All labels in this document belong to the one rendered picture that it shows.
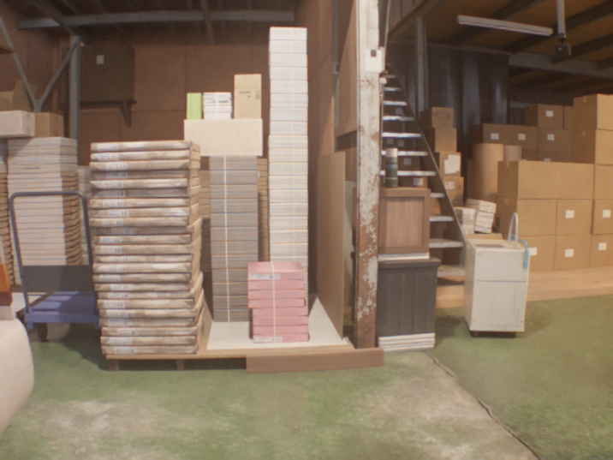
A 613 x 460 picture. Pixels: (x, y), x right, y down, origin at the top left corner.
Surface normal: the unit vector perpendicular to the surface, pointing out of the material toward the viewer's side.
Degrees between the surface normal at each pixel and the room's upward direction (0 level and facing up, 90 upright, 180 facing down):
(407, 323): 90
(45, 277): 99
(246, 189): 90
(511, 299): 90
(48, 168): 88
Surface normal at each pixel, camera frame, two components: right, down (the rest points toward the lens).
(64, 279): 0.13, 0.27
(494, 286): -0.20, 0.12
